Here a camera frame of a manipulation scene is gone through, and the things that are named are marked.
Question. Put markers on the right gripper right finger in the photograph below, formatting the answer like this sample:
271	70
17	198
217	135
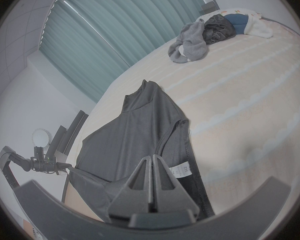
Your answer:
170	196

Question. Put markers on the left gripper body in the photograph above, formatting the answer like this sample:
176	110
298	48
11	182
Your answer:
52	167

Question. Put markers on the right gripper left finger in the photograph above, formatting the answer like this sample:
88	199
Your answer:
135	196

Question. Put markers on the black T-shirt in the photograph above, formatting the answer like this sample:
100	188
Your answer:
130	139

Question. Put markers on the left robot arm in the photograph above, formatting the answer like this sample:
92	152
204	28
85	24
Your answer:
8	156

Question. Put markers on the bed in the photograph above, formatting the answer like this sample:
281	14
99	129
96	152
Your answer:
240	96

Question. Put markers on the round white mirror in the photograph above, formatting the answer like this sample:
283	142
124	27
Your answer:
41	137

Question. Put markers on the black chest of drawers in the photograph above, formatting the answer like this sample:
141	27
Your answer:
70	134

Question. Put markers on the blue-green curtain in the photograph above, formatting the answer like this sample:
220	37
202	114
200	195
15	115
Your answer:
77	59
140	16

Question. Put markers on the grey garment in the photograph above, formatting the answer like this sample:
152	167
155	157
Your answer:
192	41

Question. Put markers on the black patterned garment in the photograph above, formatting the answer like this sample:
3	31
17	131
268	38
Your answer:
218	29

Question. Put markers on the dark blue garment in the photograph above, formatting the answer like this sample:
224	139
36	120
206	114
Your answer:
237	22

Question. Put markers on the white garment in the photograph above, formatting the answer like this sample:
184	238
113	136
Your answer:
258	27

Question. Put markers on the grey bedside table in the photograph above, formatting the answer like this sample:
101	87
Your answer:
210	7

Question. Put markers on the white printed pillow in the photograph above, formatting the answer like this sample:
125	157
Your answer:
240	12

